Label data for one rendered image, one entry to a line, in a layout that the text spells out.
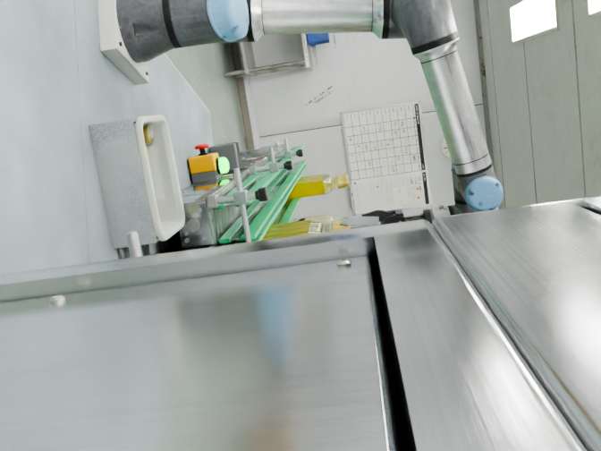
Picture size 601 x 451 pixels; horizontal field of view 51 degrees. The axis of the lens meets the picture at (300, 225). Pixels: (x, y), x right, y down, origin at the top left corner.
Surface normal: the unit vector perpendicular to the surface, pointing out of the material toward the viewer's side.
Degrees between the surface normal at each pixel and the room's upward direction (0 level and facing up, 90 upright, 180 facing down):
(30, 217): 0
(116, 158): 90
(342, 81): 90
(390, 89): 90
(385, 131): 90
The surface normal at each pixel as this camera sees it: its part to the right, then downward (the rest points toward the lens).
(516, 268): -0.14, -0.97
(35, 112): 0.99, -0.13
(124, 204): -0.07, 0.19
